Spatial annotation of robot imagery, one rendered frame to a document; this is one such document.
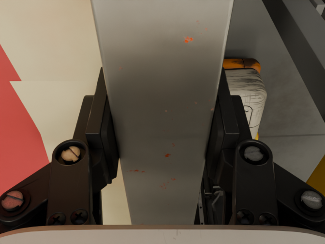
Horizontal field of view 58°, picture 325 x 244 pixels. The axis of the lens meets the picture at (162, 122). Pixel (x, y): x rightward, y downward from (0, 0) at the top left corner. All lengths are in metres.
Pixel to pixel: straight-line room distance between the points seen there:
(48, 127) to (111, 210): 0.10
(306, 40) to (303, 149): 1.56
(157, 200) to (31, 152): 0.09
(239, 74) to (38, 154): 1.03
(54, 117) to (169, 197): 0.07
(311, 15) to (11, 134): 0.39
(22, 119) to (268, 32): 1.19
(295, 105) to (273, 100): 0.13
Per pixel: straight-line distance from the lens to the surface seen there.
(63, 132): 0.18
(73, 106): 0.16
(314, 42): 0.40
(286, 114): 1.65
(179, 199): 0.16
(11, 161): 0.21
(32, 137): 0.19
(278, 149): 1.87
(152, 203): 0.16
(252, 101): 1.13
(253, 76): 1.17
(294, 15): 0.45
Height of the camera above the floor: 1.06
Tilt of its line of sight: 43 degrees down
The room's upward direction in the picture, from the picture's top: 180 degrees counter-clockwise
